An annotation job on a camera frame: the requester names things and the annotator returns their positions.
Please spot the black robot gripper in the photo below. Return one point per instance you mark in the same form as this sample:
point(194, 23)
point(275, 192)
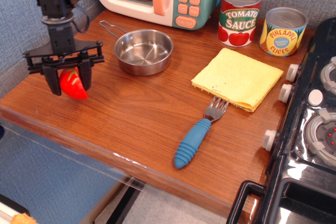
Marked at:
point(64, 51)

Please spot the red toy tomato half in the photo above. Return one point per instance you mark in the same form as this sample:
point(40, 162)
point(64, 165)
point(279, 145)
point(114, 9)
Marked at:
point(71, 84)

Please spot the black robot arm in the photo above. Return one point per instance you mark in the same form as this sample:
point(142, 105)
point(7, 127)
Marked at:
point(57, 12)

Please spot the small steel pan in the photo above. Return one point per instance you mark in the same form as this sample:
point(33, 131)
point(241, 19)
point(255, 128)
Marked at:
point(143, 52)

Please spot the orange fuzzy object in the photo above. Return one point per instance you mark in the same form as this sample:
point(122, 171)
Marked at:
point(22, 219)

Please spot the yellow folded cloth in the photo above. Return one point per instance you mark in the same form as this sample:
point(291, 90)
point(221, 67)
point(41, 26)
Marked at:
point(239, 79)

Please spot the tomato sauce can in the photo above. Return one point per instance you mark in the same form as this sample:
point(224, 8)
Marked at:
point(237, 22)

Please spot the pineapple slices can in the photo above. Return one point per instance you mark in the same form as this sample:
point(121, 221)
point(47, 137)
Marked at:
point(283, 31)

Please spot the black toy stove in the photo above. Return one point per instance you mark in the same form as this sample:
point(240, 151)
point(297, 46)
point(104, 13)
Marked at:
point(300, 174)

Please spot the blue handled fork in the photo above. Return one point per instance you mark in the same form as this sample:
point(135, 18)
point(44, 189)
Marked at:
point(193, 139)

